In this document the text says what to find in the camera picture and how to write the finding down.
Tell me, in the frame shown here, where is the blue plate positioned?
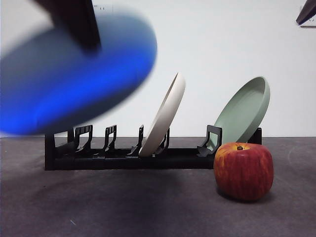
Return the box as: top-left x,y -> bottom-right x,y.
0,12 -> 158,136

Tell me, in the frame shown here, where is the red apple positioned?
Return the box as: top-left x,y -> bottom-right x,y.
213,142 -> 274,201

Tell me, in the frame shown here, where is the green plate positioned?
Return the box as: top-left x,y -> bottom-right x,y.
213,76 -> 271,151

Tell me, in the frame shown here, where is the beige plate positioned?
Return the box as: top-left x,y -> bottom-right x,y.
138,72 -> 186,157

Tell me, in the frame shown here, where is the black plate rack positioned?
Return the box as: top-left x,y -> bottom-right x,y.
44,124 -> 262,171

